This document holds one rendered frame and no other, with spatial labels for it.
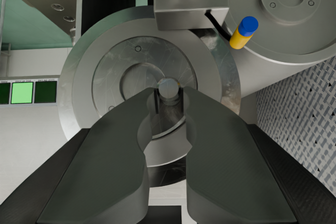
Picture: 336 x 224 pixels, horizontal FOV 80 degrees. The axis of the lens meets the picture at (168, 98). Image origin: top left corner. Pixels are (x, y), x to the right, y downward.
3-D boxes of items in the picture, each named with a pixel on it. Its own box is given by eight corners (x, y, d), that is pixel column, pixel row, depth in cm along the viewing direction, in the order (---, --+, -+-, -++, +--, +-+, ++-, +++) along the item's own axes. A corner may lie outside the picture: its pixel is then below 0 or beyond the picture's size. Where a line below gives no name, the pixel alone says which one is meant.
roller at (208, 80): (193, -1, 16) (245, 139, 14) (183, 77, 42) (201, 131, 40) (56, 43, 16) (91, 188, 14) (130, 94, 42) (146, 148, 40)
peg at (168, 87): (153, 78, 11) (178, 73, 11) (158, 88, 14) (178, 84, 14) (158, 103, 11) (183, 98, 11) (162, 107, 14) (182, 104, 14)
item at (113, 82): (115, 20, 15) (212, 55, 14) (123, 33, 17) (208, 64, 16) (72, 115, 14) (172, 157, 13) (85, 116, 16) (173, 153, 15)
